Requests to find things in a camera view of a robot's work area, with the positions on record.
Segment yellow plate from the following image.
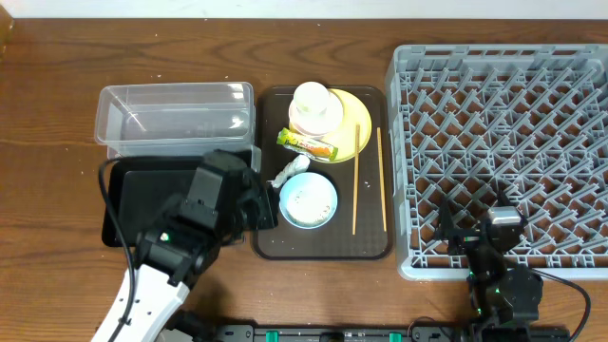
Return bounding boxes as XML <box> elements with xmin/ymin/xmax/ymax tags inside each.
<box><xmin>289</xmin><ymin>88</ymin><xmax>372</xmax><ymax>163</ymax></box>

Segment cream cup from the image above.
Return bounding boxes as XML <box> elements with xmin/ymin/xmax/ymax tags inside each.
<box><xmin>294</xmin><ymin>82</ymin><xmax>330</xmax><ymax>117</ymax></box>

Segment black plastic tray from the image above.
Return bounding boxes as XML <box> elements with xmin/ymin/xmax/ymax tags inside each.
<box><xmin>101</xmin><ymin>150</ymin><xmax>253</xmax><ymax>248</ymax></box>

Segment rice leftovers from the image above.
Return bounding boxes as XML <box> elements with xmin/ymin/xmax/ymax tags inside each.
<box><xmin>286</xmin><ymin>188</ymin><xmax>333</xmax><ymax>226</ymax></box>

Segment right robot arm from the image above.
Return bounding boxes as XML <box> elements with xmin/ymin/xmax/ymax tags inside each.
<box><xmin>434</xmin><ymin>196</ymin><xmax>543</xmax><ymax>342</ymax></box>

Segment pink bowl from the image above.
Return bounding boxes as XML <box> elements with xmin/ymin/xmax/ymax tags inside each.
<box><xmin>289</xmin><ymin>89</ymin><xmax>344</xmax><ymax>138</ymax></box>

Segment right wooden chopstick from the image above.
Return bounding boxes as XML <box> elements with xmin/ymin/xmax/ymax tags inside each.
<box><xmin>376</xmin><ymin>126</ymin><xmax>388</xmax><ymax>233</ymax></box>

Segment wooden chopstick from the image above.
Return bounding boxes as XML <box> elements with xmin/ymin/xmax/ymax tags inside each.
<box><xmin>351</xmin><ymin>123</ymin><xmax>360</xmax><ymax>236</ymax></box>
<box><xmin>376</xmin><ymin>126</ymin><xmax>388</xmax><ymax>233</ymax></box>

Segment clear plastic waste bin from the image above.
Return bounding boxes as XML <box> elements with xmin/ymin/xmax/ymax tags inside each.
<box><xmin>95</xmin><ymin>82</ymin><xmax>261</xmax><ymax>172</ymax></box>

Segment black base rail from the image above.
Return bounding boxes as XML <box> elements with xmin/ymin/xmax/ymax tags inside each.
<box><xmin>161</xmin><ymin>311</ymin><xmax>571</xmax><ymax>342</ymax></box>

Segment green orange snack wrapper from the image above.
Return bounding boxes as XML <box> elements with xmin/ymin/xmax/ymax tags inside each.
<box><xmin>276</xmin><ymin>128</ymin><xmax>338</xmax><ymax>162</ymax></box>

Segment left wooden chopstick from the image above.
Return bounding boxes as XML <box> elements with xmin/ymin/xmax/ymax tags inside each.
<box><xmin>351</xmin><ymin>123</ymin><xmax>360</xmax><ymax>236</ymax></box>

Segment light blue bowl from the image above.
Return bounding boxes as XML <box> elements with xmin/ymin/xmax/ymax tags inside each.
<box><xmin>279</xmin><ymin>172</ymin><xmax>338</xmax><ymax>230</ymax></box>

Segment grey plastic dishwasher rack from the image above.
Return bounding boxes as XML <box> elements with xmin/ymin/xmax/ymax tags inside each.
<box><xmin>386</xmin><ymin>45</ymin><xmax>607</xmax><ymax>281</ymax></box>

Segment brown plastic serving tray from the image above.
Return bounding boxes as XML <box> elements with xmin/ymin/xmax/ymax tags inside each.
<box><xmin>252</xmin><ymin>85</ymin><xmax>392</xmax><ymax>260</ymax></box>

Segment white napkin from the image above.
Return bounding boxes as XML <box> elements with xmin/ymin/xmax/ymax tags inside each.
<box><xmin>270</xmin><ymin>154</ymin><xmax>311</xmax><ymax>189</ymax></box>

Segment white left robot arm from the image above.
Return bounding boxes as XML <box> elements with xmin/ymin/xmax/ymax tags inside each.
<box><xmin>93</xmin><ymin>167</ymin><xmax>278</xmax><ymax>341</ymax></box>

